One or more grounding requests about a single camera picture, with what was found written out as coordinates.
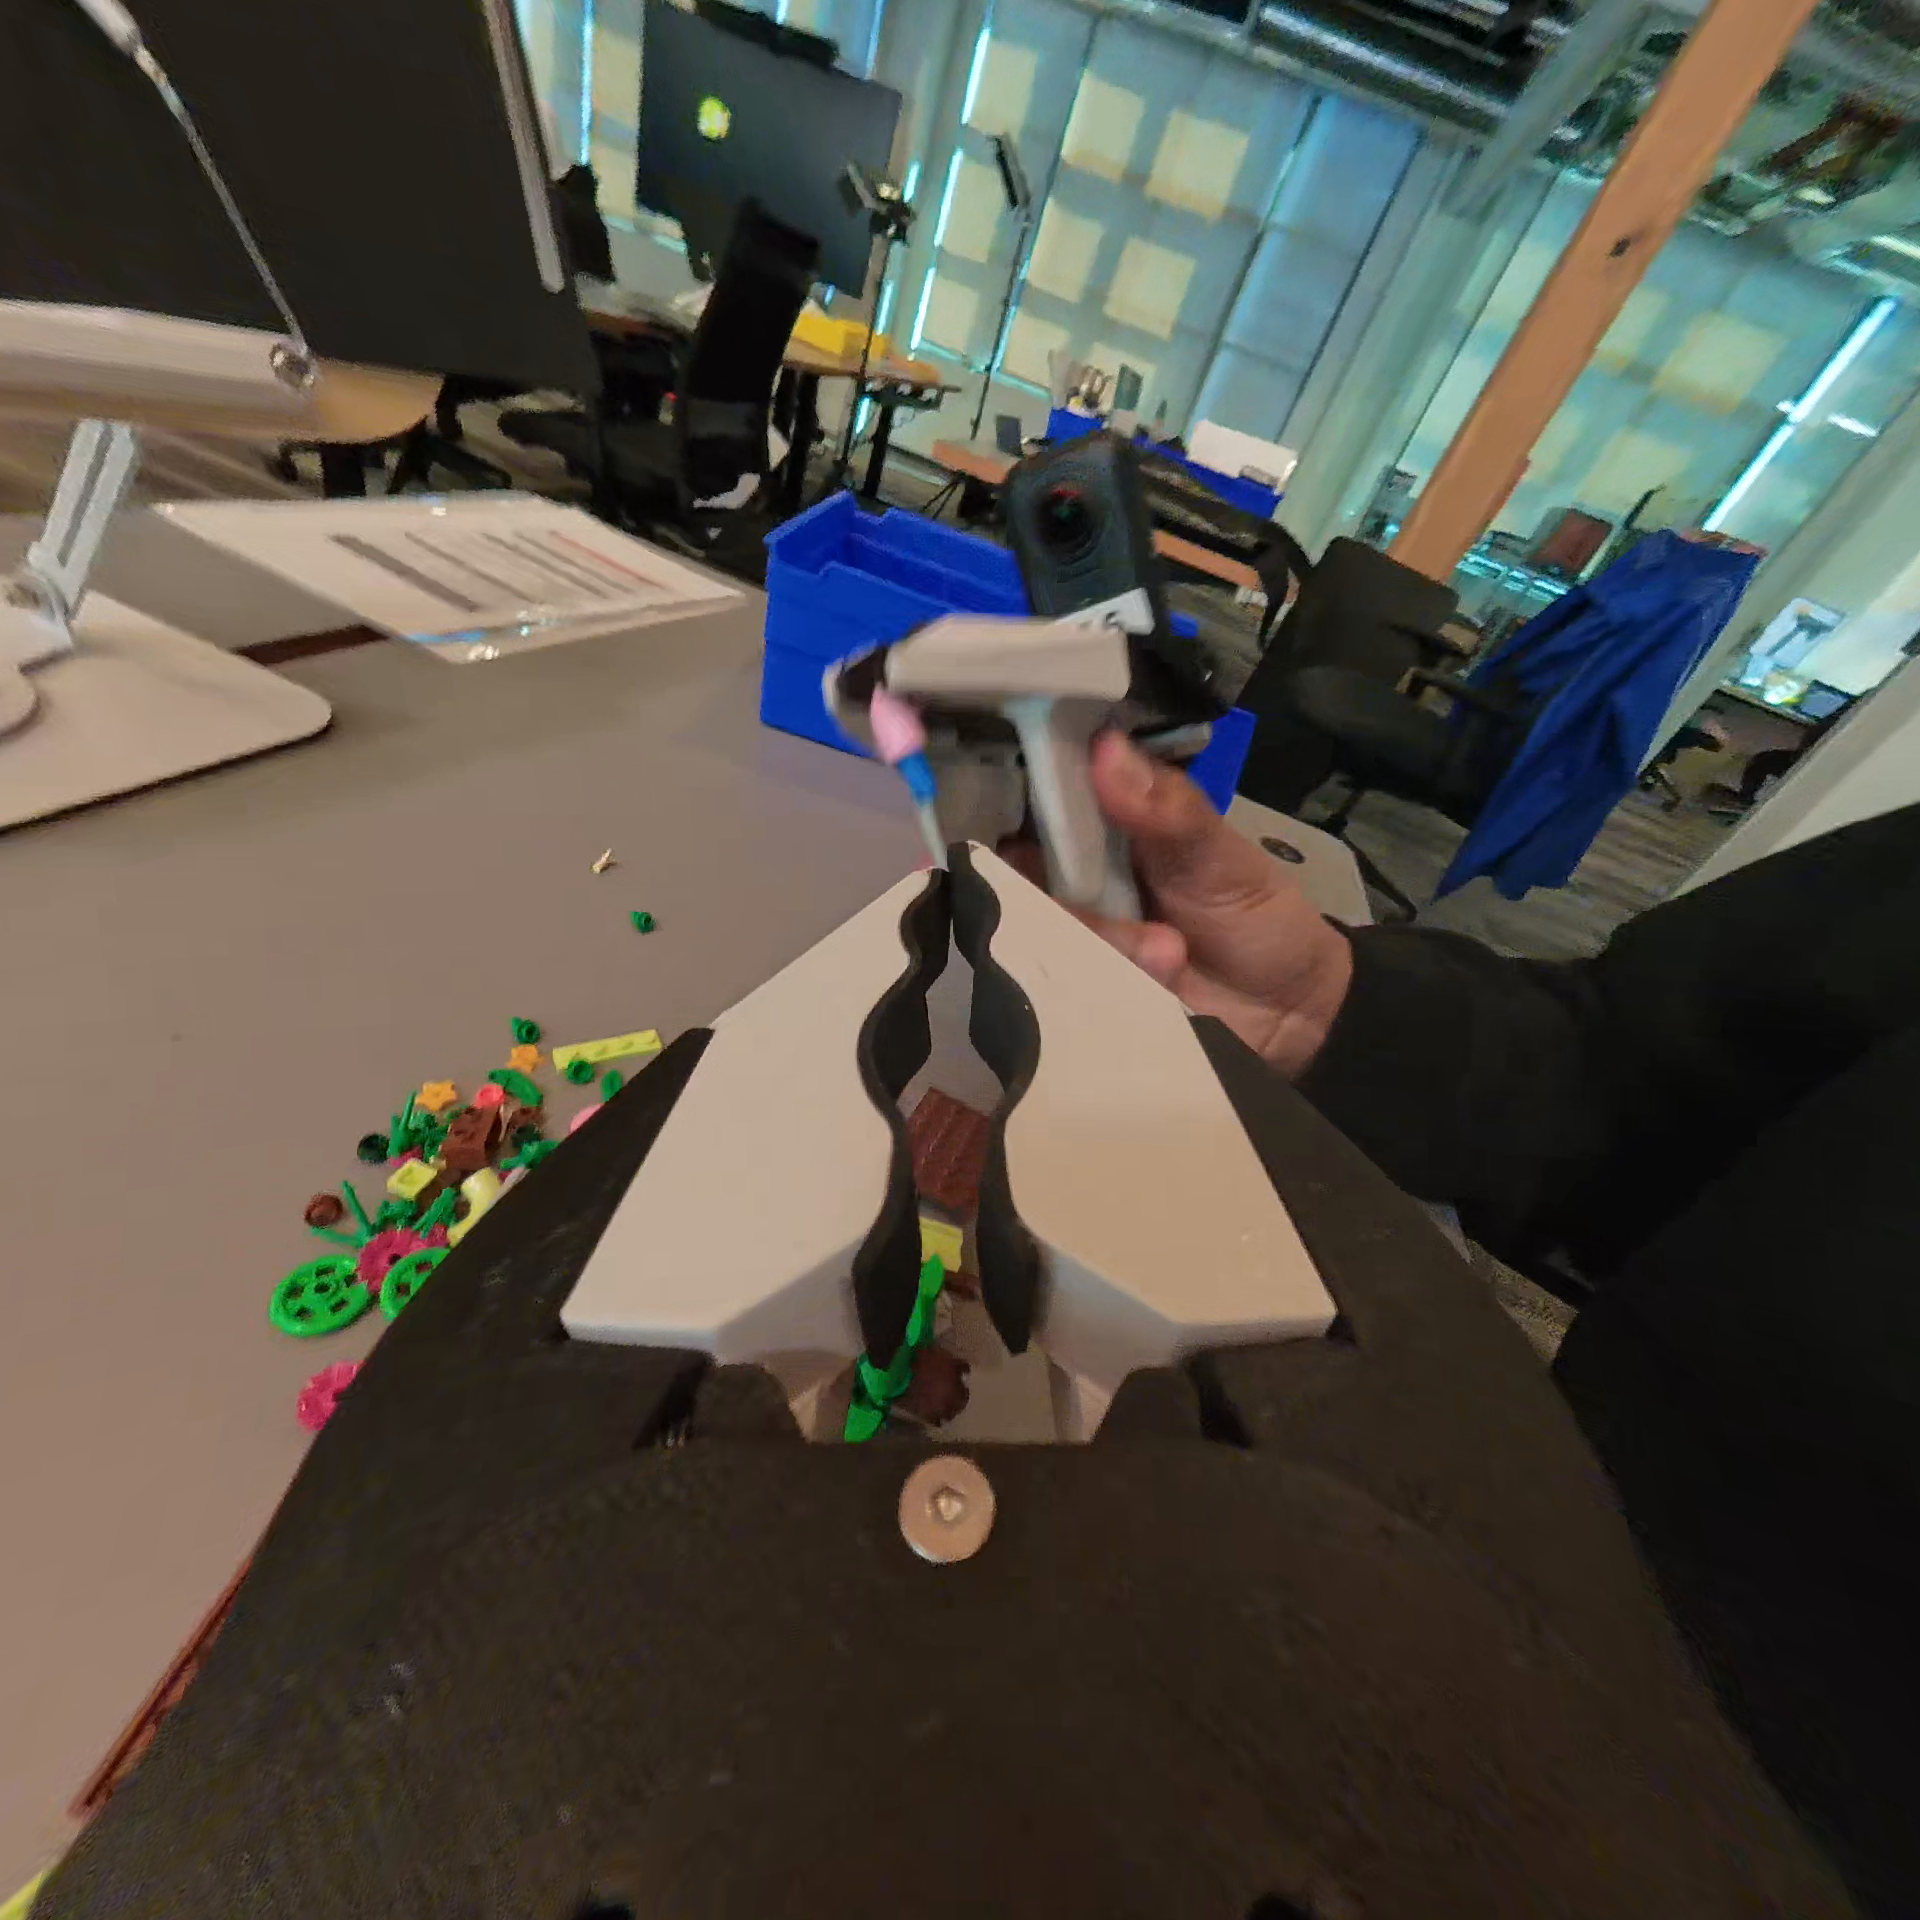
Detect blue plastic bin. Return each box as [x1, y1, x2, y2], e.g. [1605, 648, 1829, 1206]
[756, 491, 1259, 815]

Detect wooden support post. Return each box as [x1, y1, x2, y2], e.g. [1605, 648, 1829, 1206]
[1387, 0, 1824, 586]

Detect pile of toy bricks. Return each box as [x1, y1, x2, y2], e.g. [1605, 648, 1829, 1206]
[270, 1016, 992, 1442]

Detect black computer monitor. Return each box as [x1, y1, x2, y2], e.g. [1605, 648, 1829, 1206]
[0, 0, 600, 399]

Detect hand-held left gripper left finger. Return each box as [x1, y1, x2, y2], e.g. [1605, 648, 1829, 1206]
[563, 866, 960, 1355]

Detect black camera on stand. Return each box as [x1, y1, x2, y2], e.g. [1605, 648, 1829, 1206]
[839, 158, 920, 250]

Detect black monitor with yellow logo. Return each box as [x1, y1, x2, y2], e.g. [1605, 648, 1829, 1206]
[634, 0, 906, 301]

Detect black office chair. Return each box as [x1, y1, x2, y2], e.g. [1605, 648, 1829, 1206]
[1227, 534, 1483, 920]
[656, 194, 828, 531]

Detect white monitor stand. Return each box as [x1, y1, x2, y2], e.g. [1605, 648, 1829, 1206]
[0, 0, 335, 834]

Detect person's right hand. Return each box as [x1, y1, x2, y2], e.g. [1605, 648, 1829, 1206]
[1083, 736, 1363, 1077]

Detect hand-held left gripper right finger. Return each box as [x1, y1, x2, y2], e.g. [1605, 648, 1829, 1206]
[949, 843, 1336, 1379]

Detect paper sheet in clear holder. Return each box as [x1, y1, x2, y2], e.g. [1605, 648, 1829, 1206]
[152, 491, 752, 666]

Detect blue cloth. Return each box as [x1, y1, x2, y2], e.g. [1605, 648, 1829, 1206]
[1438, 526, 1765, 904]

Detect person's right forearm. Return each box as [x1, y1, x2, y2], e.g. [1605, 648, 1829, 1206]
[1295, 802, 1920, 1248]

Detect long brown toy plate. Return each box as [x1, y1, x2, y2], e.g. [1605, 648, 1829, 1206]
[66, 1558, 248, 1816]

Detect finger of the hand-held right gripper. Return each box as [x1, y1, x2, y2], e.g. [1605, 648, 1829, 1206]
[882, 616, 1148, 925]
[823, 645, 899, 757]

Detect white device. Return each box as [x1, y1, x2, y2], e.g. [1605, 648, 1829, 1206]
[1229, 796, 1376, 928]

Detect wooden-top desk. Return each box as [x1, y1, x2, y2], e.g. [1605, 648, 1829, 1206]
[779, 342, 964, 504]
[276, 358, 452, 453]

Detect person's black jacket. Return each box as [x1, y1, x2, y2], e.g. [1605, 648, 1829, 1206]
[1551, 1200, 1920, 1920]

